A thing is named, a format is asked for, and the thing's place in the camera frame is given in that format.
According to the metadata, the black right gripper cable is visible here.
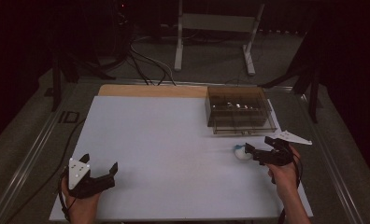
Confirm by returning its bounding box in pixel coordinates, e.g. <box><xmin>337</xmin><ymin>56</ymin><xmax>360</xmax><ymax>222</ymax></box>
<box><xmin>277</xmin><ymin>153</ymin><xmax>304</xmax><ymax>224</ymax></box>

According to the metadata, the white table mat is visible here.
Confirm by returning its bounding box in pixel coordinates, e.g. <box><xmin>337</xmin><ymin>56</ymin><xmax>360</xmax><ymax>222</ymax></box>
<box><xmin>49</xmin><ymin>95</ymin><xmax>314</xmax><ymax>222</ymax></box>

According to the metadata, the person's right hand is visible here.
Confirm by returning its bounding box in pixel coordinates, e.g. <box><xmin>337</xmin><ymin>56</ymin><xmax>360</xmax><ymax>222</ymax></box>
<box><xmin>266</xmin><ymin>146</ymin><xmax>301</xmax><ymax>200</ymax></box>

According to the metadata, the smoky transparent drawer organizer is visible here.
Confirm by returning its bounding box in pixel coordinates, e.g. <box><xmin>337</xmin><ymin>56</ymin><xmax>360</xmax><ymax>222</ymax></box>
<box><xmin>205</xmin><ymin>86</ymin><xmax>278</xmax><ymax>135</ymax></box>

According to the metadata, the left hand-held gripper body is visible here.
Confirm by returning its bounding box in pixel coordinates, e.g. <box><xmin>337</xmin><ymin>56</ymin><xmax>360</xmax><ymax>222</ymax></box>
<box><xmin>63</xmin><ymin>158</ymin><xmax>116</xmax><ymax>200</ymax></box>

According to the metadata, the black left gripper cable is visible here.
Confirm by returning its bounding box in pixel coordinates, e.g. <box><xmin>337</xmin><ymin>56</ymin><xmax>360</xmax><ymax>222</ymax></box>
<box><xmin>4</xmin><ymin>119</ymin><xmax>86</xmax><ymax>224</ymax></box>

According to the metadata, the white and blue plush hair clip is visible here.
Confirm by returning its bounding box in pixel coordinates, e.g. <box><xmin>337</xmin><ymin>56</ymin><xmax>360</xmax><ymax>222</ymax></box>
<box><xmin>234</xmin><ymin>143</ymin><xmax>252</xmax><ymax>161</ymax></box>

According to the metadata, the person's left hand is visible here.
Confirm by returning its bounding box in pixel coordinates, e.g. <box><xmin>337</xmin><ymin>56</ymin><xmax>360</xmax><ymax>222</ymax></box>
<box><xmin>61</xmin><ymin>186</ymin><xmax>102</xmax><ymax>224</ymax></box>

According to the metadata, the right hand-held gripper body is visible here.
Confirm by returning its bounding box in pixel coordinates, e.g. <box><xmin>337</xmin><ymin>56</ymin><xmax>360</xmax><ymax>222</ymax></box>
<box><xmin>254</xmin><ymin>130</ymin><xmax>313</xmax><ymax>166</ymax></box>

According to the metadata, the bundle of floor cables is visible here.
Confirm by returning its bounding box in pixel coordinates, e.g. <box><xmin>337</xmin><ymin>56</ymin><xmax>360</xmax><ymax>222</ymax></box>
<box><xmin>109</xmin><ymin>0</ymin><xmax>178</xmax><ymax>87</ymax></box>

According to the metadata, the metal floor rail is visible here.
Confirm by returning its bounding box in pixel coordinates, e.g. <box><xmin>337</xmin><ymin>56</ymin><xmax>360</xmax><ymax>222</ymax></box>
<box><xmin>0</xmin><ymin>81</ymin><xmax>81</xmax><ymax>224</ymax></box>
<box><xmin>298</xmin><ymin>92</ymin><xmax>365</xmax><ymax>224</ymax></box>

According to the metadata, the black stand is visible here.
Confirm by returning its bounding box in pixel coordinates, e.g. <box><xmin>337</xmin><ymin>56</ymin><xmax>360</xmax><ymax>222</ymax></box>
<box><xmin>49</xmin><ymin>46</ymin><xmax>117</xmax><ymax>113</ymax></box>
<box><xmin>259</xmin><ymin>27</ymin><xmax>329</xmax><ymax>124</ymax></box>

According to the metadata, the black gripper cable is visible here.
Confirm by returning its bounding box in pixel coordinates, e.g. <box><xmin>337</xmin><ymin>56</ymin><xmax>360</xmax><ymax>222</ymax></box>
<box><xmin>277</xmin><ymin>153</ymin><xmax>304</xmax><ymax>224</ymax></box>
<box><xmin>4</xmin><ymin>119</ymin><xmax>86</xmax><ymax>224</ymax></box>

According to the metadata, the grey metal stand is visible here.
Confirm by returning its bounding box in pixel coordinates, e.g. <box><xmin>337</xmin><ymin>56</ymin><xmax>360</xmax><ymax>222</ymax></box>
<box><xmin>173</xmin><ymin>0</ymin><xmax>265</xmax><ymax>77</ymax></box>

